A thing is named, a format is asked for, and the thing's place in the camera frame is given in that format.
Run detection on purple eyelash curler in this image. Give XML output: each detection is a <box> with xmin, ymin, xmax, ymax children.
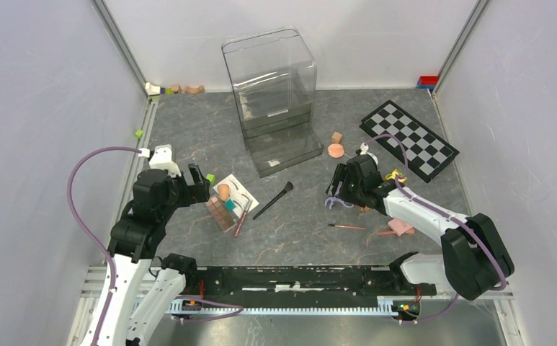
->
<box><xmin>324</xmin><ymin>182</ymin><xmax>355</xmax><ymax>210</ymax></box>

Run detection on black makeup brush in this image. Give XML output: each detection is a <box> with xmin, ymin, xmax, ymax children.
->
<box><xmin>253</xmin><ymin>182</ymin><xmax>294</xmax><ymax>220</ymax></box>

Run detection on clear acrylic drawer organizer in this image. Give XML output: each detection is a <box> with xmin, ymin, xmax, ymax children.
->
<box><xmin>221</xmin><ymin>27</ymin><xmax>324</xmax><ymax>177</ymax></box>

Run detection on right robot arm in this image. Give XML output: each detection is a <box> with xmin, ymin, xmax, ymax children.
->
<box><xmin>326</xmin><ymin>154</ymin><xmax>514</xmax><ymax>301</ymax></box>

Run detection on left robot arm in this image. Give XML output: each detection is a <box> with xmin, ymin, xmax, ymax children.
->
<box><xmin>82</xmin><ymin>164</ymin><xmax>210</xmax><ymax>345</ymax></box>

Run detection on orange makeup sponge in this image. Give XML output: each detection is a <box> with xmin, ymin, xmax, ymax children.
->
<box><xmin>217</xmin><ymin>184</ymin><xmax>231</xmax><ymax>202</ymax></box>

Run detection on lime green cube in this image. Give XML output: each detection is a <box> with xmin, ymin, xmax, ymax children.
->
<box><xmin>205</xmin><ymin>174</ymin><xmax>216</xmax><ymax>185</ymax></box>

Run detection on round peach powder puff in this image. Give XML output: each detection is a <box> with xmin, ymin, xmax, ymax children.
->
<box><xmin>327</xmin><ymin>143</ymin><xmax>345</xmax><ymax>159</ymax></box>

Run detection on teal cube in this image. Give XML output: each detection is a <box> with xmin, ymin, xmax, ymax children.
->
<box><xmin>225</xmin><ymin>199</ymin><xmax>236</xmax><ymax>210</ymax></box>

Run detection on yellow owl card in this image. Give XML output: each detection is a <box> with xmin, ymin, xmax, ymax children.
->
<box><xmin>383</xmin><ymin>169</ymin><xmax>407</xmax><ymax>184</ymax></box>

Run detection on eyebrow stencil card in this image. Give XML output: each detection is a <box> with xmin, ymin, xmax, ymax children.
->
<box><xmin>213</xmin><ymin>174</ymin><xmax>259</xmax><ymax>217</ymax></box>

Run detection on wooden cube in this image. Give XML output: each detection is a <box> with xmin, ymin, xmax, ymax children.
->
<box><xmin>330</xmin><ymin>132</ymin><xmax>343</xmax><ymax>144</ymax></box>

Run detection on brown eyeshadow palette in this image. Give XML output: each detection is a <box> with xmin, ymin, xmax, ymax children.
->
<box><xmin>205</xmin><ymin>195</ymin><xmax>236</xmax><ymax>231</ymax></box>

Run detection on thin pink lip brush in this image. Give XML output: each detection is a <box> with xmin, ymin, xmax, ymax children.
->
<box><xmin>327</xmin><ymin>223</ymin><xmax>366</xmax><ymax>230</ymax></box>

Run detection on red lip gloss tube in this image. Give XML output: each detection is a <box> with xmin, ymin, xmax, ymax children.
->
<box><xmin>233</xmin><ymin>200</ymin><xmax>252</xmax><ymax>238</ymax></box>

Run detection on pink compact case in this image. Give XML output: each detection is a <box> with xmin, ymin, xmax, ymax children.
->
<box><xmin>388</xmin><ymin>218</ymin><xmax>415</xmax><ymax>236</ymax></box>

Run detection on black white checkerboard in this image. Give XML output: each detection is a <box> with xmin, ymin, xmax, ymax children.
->
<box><xmin>360</xmin><ymin>100</ymin><xmax>460</xmax><ymax>183</ymax></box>

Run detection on small wooden toy blocks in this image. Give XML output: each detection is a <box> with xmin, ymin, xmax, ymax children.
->
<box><xmin>144</xmin><ymin>82</ymin><xmax>205</xmax><ymax>97</ymax></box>

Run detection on red blue blocks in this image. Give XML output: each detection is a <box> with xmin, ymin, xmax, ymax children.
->
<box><xmin>416</xmin><ymin>75</ymin><xmax>439</xmax><ymax>89</ymax></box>

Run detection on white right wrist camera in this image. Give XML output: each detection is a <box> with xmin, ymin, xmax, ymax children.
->
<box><xmin>357</xmin><ymin>143</ymin><xmax>378</xmax><ymax>166</ymax></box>

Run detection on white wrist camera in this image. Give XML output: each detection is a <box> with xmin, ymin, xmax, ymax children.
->
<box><xmin>138</xmin><ymin>144</ymin><xmax>182</xmax><ymax>178</ymax></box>
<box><xmin>357</xmin><ymin>143</ymin><xmax>378</xmax><ymax>166</ymax></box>

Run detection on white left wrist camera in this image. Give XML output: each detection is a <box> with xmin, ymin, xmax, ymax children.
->
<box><xmin>138</xmin><ymin>144</ymin><xmax>182</xmax><ymax>178</ymax></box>

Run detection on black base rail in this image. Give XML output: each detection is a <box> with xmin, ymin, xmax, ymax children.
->
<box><xmin>183</xmin><ymin>265</ymin><xmax>437</xmax><ymax>309</ymax></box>

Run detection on aluminium frame rail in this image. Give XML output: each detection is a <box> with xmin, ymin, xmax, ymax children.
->
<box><xmin>90</xmin><ymin>0</ymin><xmax>148</xmax><ymax>97</ymax></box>

